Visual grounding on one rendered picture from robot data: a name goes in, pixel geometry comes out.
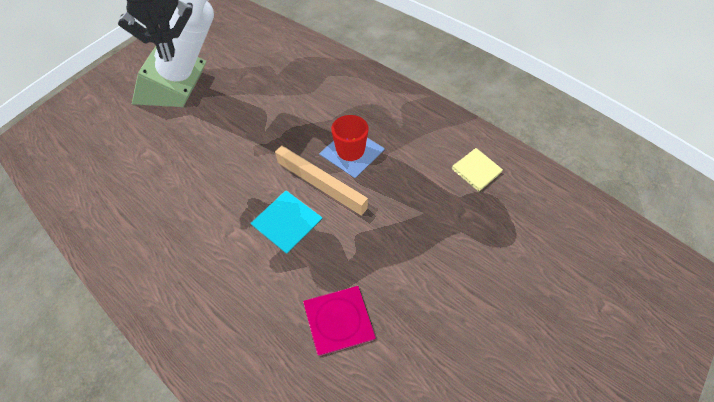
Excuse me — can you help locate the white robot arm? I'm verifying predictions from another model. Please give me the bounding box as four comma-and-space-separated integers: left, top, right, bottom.
155, 0, 214, 81

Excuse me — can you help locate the pink square coaster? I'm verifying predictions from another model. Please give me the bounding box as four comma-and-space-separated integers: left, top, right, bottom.
303, 286, 375, 356

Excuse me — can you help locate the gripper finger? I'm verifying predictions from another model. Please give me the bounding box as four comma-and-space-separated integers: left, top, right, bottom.
156, 0, 193, 61
118, 8, 168, 62

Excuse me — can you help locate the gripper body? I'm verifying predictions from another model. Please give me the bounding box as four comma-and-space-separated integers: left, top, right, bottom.
126, 0, 178, 26

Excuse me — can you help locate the yellow sticky-note pad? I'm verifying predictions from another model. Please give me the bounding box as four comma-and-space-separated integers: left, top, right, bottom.
452, 149, 502, 191

